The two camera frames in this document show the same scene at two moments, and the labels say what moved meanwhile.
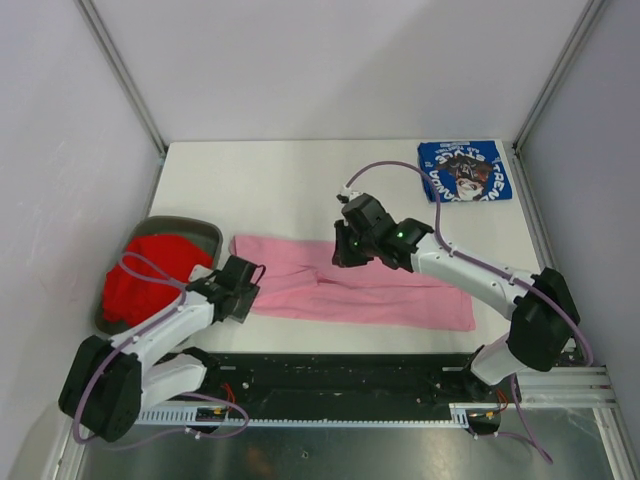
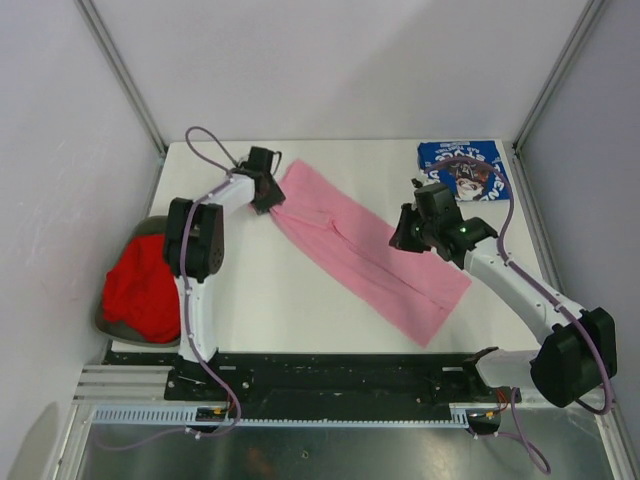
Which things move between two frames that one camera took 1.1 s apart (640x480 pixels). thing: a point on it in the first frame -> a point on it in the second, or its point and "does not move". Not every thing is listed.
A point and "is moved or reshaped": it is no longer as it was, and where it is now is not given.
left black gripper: [249, 295] -> [276, 197]
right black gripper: [342, 256] -> [400, 238]
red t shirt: [154, 270] does not move
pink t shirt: [299, 280] is moved or reshaped
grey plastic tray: [204, 231] does not move
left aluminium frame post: [127, 82] does not move
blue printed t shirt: [466, 170] does not move
